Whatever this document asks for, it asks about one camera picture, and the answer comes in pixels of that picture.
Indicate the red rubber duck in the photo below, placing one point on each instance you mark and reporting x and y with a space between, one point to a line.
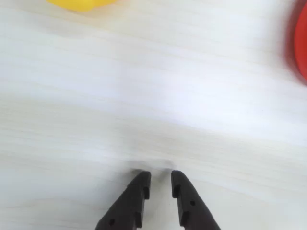
302 43

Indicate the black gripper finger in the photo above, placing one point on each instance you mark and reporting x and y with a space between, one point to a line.
129 206
192 206

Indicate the yellow rubber duck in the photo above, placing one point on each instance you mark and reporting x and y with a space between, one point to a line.
79 4

